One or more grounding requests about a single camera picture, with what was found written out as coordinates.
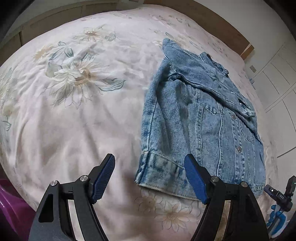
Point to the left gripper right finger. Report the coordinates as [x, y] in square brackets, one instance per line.
[245, 220]

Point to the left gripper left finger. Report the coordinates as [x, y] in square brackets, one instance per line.
[53, 220]

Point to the blue denim jacket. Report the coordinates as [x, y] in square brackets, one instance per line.
[193, 107]

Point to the blue white gloved right hand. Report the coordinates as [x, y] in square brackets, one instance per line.
[277, 221]

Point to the purple plastic stool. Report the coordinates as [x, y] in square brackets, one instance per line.
[17, 212]

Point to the white louvered wardrobe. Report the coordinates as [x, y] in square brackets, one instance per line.
[275, 86]

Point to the floral pink bed quilt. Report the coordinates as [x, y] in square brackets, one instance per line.
[76, 93]

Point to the wooden headboard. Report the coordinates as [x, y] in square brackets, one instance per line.
[212, 23]

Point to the beige wall socket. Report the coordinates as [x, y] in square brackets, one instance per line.
[253, 69]

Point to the beige low wall cabinet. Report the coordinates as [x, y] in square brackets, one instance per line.
[48, 20]

